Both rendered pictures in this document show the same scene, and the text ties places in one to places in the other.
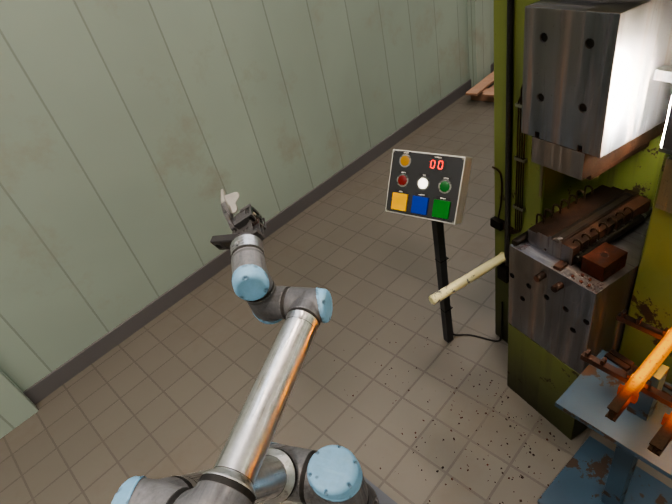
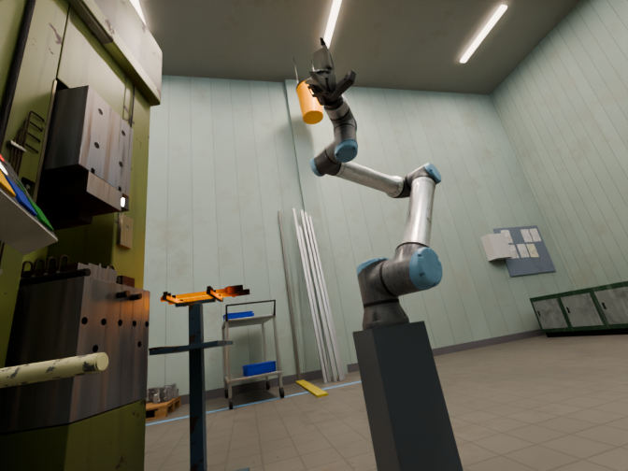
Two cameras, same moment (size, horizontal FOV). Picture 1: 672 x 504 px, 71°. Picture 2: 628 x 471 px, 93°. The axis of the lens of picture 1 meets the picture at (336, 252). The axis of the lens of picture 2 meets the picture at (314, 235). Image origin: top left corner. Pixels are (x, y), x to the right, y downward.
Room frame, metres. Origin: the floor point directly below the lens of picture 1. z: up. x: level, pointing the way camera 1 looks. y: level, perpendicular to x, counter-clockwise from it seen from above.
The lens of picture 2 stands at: (2.00, 0.44, 0.60)
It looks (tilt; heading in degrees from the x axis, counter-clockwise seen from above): 19 degrees up; 202
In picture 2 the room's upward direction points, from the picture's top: 9 degrees counter-clockwise
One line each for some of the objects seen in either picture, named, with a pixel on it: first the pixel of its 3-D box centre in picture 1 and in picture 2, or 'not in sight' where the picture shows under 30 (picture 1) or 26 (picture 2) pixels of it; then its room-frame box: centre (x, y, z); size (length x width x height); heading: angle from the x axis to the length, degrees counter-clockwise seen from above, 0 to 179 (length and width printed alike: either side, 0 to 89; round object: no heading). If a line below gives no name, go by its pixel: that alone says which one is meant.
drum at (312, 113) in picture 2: not in sight; (310, 102); (-2.43, -1.02, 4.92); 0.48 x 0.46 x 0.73; 128
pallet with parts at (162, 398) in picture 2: not in sight; (129, 406); (-0.75, -3.49, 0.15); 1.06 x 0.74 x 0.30; 128
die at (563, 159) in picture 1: (600, 133); (58, 200); (1.38, -0.97, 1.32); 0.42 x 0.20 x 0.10; 111
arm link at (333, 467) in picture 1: (335, 481); (378, 280); (0.73, 0.17, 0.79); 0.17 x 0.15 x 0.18; 64
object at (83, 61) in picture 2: not in sight; (57, 82); (1.39, -1.12, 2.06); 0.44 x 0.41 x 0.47; 111
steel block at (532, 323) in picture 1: (594, 277); (47, 353); (1.33, -1.00, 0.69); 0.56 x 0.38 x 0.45; 111
